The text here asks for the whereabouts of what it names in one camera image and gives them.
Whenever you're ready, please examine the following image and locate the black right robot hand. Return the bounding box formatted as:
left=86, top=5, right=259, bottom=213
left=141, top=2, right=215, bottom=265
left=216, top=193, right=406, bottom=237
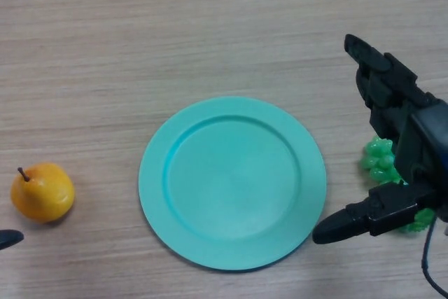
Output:
left=311, top=34, right=448, bottom=246

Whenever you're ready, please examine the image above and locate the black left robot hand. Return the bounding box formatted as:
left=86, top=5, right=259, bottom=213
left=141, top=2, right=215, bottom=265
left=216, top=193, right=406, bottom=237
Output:
left=0, top=229, right=25, bottom=251

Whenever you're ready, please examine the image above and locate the yellow pear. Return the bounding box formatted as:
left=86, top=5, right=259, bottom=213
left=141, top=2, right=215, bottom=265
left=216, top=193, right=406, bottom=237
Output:
left=10, top=162, right=76, bottom=224

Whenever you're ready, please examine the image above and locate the teal round plate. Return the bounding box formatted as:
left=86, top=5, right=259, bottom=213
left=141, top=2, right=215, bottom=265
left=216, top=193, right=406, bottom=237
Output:
left=138, top=96, right=328, bottom=272

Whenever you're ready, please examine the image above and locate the green grape bunch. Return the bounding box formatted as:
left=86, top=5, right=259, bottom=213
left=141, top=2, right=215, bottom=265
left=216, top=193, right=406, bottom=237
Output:
left=360, top=135, right=435, bottom=235

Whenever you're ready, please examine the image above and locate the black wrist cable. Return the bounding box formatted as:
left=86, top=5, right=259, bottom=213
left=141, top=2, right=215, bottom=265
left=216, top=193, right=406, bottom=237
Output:
left=421, top=220, right=448, bottom=298

